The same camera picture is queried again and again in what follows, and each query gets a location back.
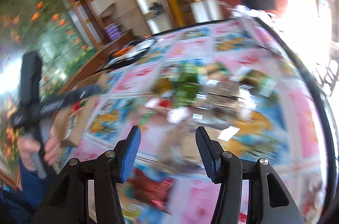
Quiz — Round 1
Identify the brown cardboard box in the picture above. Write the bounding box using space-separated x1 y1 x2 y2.
53 72 107 147

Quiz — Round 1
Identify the person's left hand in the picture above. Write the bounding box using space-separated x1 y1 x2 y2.
17 125 60 172

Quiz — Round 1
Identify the red snack packet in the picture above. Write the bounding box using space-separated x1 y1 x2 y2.
128 168 175 213

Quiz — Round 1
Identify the yellow snack packet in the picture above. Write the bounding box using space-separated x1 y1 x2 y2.
152 77 174 94

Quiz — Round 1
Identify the green snack packet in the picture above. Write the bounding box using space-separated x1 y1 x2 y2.
173 62 201 108

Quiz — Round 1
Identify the wooden sideboard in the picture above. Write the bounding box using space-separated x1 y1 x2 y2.
59 29 135 94

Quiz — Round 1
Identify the black white orange bag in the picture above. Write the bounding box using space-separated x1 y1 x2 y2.
95 38 157 74

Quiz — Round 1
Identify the green-edged cracker packet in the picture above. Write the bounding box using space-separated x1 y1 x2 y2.
239 69 276 97

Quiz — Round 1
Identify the flower painted glass panel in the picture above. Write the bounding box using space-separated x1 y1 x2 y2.
1 0 95 178

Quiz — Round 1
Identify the purple bottle left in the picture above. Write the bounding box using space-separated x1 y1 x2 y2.
105 23 120 42

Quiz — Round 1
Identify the white plastic bag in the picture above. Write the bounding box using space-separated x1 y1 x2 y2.
231 4 267 19

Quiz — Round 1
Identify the wooden chair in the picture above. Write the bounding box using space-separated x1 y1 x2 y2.
159 0 212 28

